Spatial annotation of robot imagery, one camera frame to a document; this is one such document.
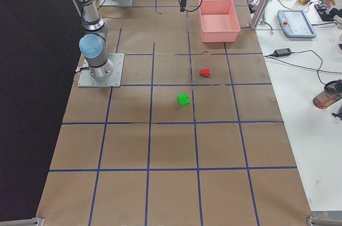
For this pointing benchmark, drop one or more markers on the black power adapter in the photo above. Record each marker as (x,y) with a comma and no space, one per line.
(282,52)

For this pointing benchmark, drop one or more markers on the brown drink bottle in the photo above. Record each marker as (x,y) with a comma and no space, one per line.
(330,94)

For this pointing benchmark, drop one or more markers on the green toy block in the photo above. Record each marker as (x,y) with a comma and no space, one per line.
(183,99)

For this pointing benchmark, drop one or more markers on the red toy block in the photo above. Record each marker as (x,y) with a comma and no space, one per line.
(205,72)

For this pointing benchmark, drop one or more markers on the teach pendant tablet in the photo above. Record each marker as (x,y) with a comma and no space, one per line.
(295,24)

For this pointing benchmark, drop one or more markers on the pink plastic box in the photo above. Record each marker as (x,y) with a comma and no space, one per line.
(218,21)

